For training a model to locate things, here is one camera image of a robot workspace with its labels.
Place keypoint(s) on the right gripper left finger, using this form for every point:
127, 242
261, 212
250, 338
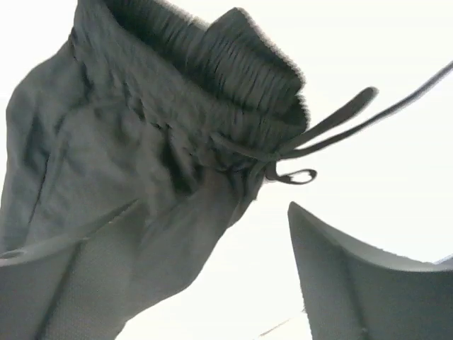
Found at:
33, 275

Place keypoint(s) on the black trousers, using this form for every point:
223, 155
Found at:
146, 103

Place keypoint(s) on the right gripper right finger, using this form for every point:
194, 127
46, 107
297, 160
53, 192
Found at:
353, 290

